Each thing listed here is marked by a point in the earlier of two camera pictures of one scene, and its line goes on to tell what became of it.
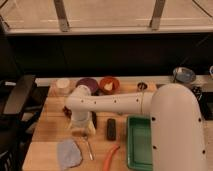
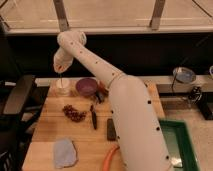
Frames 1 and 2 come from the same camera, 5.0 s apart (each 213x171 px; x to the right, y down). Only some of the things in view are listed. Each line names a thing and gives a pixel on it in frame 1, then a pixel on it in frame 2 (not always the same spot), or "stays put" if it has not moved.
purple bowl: (91, 83) stays put
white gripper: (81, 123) to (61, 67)
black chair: (21, 102) stays put
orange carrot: (108, 159) stays put
